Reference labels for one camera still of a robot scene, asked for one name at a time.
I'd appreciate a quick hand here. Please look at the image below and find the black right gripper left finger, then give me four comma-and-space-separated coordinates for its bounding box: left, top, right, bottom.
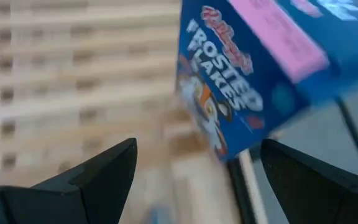
0, 138, 138, 224

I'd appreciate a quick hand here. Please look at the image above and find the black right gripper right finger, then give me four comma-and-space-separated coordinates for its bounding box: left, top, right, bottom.
261, 139, 358, 224

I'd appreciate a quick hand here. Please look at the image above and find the blue Frosted Flakes cereal box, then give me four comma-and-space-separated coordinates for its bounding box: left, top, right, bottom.
175, 0, 358, 162

